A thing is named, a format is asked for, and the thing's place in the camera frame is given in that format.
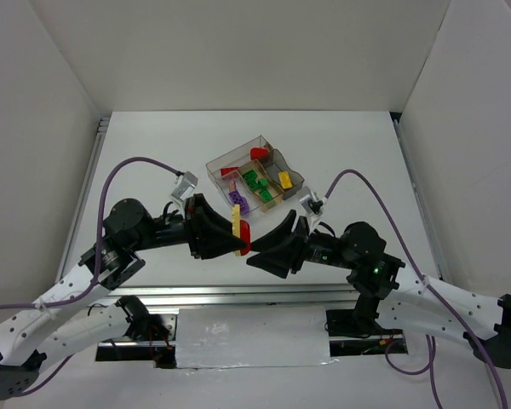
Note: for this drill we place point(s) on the clear small container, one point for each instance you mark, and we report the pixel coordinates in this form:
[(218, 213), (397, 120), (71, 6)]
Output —
[(254, 203)]

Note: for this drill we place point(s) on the dark grey container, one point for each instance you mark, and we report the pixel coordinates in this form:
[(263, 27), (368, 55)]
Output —
[(273, 163)]

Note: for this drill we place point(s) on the yellow lego plate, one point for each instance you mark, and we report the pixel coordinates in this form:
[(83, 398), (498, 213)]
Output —
[(236, 218)]

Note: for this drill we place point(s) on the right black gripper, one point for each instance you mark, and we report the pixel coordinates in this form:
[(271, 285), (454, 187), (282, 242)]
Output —
[(301, 242)]

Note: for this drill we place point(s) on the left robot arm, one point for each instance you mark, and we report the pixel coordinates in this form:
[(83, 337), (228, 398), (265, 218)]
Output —
[(32, 340)]

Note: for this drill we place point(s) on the red arch lego brick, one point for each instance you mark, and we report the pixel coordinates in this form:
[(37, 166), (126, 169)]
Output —
[(246, 232)]

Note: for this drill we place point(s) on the green lego plate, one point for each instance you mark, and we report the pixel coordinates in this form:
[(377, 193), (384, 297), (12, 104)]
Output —
[(265, 196)]

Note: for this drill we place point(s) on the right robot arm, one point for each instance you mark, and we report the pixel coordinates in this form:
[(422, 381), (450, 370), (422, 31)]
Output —
[(392, 294)]

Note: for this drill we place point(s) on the purple cloud lego piece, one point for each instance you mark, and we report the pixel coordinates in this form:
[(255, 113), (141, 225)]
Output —
[(244, 209)]

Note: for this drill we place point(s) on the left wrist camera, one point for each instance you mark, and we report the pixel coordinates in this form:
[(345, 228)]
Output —
[(185, 185)]

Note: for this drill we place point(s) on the clear smoky container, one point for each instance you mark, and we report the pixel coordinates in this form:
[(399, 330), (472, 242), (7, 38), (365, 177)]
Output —
[(235, 158)]

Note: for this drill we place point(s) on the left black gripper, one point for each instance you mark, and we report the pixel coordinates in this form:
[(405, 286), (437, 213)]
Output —
[(194, 227)]

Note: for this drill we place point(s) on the purple lego brick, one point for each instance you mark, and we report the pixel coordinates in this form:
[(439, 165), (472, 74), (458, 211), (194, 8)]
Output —
[(238, 199)]

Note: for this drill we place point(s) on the yellow curved lego brick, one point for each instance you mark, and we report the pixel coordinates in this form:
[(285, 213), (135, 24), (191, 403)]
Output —
[(284, 180)]

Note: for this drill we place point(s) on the aluminium rail frame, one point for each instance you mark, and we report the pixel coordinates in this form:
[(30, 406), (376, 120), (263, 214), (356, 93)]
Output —
[(358, 156)]

